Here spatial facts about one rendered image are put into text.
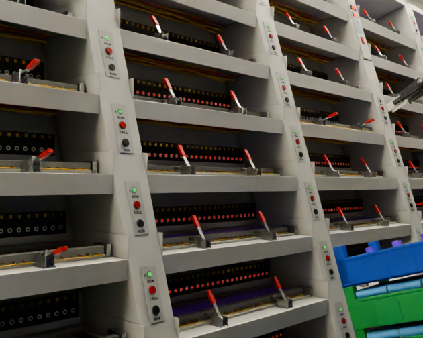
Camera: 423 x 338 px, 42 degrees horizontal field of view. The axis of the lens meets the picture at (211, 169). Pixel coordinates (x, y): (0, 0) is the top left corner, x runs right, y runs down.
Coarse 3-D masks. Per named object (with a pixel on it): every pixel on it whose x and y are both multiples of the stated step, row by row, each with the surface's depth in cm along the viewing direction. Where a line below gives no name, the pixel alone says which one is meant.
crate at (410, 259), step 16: (336, 256) 108; (352, 256) 105; (368, 256) 104; (384, 256) 102; (400, 256) 100; (416, 256) 98; (352, 272) 105; (368, 272) 103; (384, 272) 102; (400, 272) 100; (416, 272) 98
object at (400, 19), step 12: (396, 12) 297; (408, 12) 295; (384, 24) 302; (396, 24) 297; (408, 24) 292; (420, 36) 296; (396, 48) 297; (408, 48) 292; (396, 60) 296; (408, 60) 292; (420, 60) 287; (396, 84) 296; (408, 84) 292; (408, 120) 291; (420, 120) 287; (420, 132) 286; (420, 156) 286; (420, 168) 286
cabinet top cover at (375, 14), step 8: (360, 0) 278; (368, 0) 280; (376, 0) 282; (384, 0) 283; (392, 0) 285; (400, 0) 292; (360, 8) 287; (368, 8) 288; (376, 8) 290; (384, 8) 292; (392, 8) 294; (360, 16) 296; (376, 16) 300
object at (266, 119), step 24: (144, 96) 160; (168, 96) 166; (192, 96) 174; (216, 96) 181; (144, 120) 148; (168, 120) 140; (192, 120) 146; (216, 120) 153; (240, 120) 160; (264, 120) 168
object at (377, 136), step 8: (304, 128) 184; (312, 128) 188; (320, 128) 191; (328, 128) 195; (336, 128) 199; (376, 128) 228; (384, 128) 226; (304, 136) 202; (312, 136) 188; (320, 136) 191; (328, 136) 195; (336, 136) 199; (344, 136) 203; (352, 136) 207; (360, 136) 211; (368, 136) 216; (376, 136) 221; (384, 136) 226; (344, 144) 233
